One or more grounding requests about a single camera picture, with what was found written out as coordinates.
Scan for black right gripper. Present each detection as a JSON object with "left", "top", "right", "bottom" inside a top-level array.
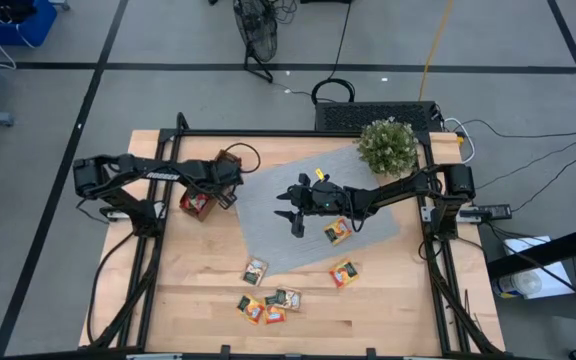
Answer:
[{"left": 273, "top": 172, "right": 353, "bottom": 240}]

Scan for green potted plant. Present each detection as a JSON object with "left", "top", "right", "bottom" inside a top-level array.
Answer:
[{"left": 355, "top": 117, "right": 420, "bottom": 179}]

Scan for blue plastic bin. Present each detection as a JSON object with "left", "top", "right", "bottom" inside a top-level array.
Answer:
[{"left": 0, "top": 0, "right": 59, "bottom": 48}]

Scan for red strawberry tea packet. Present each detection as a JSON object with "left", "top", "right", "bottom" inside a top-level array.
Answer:
[{"left": 181, "top": 191, "right": 212, "bottom": 212}]

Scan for black metal stand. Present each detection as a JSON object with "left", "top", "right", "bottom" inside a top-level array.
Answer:
[{"left": 485, "top": 115, "right": 576, "bottom": 360}]

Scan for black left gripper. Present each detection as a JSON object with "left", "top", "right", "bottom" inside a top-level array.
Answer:
[{"left": 195, "top": 158, "right": 245, "bottom": 211}]

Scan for black computer case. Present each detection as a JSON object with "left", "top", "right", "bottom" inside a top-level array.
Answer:
[{"left": 314, "top": 100, "right": 443, "bottom": 133}]

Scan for white wipes canister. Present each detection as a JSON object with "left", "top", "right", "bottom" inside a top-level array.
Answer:
[{"left": 491, "top": 272, "right": 539, "bottom": 300}]

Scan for black coiled cable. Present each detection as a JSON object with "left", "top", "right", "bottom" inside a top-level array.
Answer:
[{"left": 310, "top": 77, "right": 357, "bottom": 106}]

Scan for black metal table frame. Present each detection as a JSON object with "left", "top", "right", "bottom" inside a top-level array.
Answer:
[{"left": 78, "top": 111, "right": 507, "bottom": 360}]

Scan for black mesh floor fan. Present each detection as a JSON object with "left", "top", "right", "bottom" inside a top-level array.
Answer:
[{"left": 231, "top": 0, "right": 280, "bottom": 85}]

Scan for white box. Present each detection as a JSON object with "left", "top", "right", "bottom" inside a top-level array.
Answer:
[{"left": 501, "top": 234, "right": 575, "bottom": 301}]

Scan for black power brick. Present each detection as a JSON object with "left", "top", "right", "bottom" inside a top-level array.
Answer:
[{"left": 459, "top": 203, "right": 513, "bottom": 222}]

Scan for black floor cable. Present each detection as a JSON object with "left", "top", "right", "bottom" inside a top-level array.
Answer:
[
  {"left": 332, "top": 0, "right": 353, "bottom": 81},
  {"left": 462, "top": 118, "right": 576, "bottom": 140}
]

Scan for yellow hanging cable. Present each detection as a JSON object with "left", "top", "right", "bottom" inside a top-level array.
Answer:
[{"left": 417, "top": 0, "right": 455, "bottom": 102}]

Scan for white cable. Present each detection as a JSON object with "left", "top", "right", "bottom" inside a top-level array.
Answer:
[{"left": 442, "top": 117, "right": 477, "bottom": 165}]

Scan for wooden compartment tea box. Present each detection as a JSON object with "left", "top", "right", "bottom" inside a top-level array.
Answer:
[{"left": 178, "top": 148, "right": 244, "bottom": 223}]

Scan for grey woven placemat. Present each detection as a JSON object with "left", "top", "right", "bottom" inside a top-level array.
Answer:
[{"left": 234, "top": 143, "right": 402, "bottom": 277}]

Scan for orange tea packet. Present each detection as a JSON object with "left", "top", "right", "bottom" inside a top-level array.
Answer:
[
  {"left": 328, "top": 258, "right": 361, "bottom": 290},
  {"left": 262, "top": 303, "right": 288, "bottom": 325},
  {"left": 235, "top": 293, "right": 266, "bottom": 325},
  {"left": 323, "top": 216, "right": 354, "bottom": 247}
]

